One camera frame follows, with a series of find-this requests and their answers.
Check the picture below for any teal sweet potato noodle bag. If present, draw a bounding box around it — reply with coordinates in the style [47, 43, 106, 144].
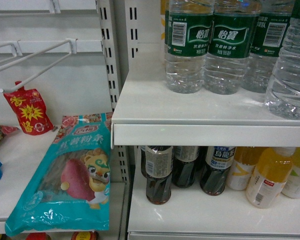
[5, 112, 112, 237]

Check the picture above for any front oolong tea bottle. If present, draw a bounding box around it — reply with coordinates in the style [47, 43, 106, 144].
[145, 145, 174, 205]

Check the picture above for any back oolong tea bottle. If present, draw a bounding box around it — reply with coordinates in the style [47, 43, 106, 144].
[172, 146, 200, 188]

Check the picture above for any middle oolong tea bottle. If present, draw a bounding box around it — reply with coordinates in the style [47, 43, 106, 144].
[199, 146, 237, 196]

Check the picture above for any clear water bottle green label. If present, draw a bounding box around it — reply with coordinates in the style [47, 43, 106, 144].
[264, 0, 300, 120]

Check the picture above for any white slotted shelf upright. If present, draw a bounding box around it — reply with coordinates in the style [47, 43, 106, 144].
[96, 0, 130, 184]

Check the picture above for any oolong tea bottle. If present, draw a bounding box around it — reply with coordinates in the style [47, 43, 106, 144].
[172, 146, 200, 188]
[145, 145, 174, 205]
[199, 146, 237, 196]

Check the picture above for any red sauce pouch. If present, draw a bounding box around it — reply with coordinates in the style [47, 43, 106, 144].
[3, 87, 54, 136]

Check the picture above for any water bottle on shelf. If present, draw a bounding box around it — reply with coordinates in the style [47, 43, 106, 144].
[241, 0, 295, 94]
[165, 0, 215, 94]
[203, 0, 262, 95]

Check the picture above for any white display hook middle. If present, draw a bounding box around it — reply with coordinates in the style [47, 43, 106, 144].
[0, 38, 77, 93]

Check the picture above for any orange vitamin drink bottle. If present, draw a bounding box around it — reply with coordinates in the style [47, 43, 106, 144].
[245, 147, 296, 209]

